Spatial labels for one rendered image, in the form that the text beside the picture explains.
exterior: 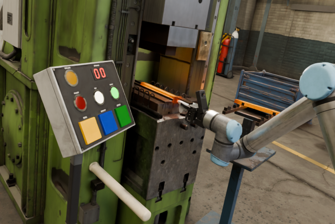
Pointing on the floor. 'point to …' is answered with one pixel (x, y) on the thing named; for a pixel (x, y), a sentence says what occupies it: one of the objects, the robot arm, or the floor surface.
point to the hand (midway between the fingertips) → (180, 100)
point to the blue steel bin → (268, 90)
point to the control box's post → (74, 188)
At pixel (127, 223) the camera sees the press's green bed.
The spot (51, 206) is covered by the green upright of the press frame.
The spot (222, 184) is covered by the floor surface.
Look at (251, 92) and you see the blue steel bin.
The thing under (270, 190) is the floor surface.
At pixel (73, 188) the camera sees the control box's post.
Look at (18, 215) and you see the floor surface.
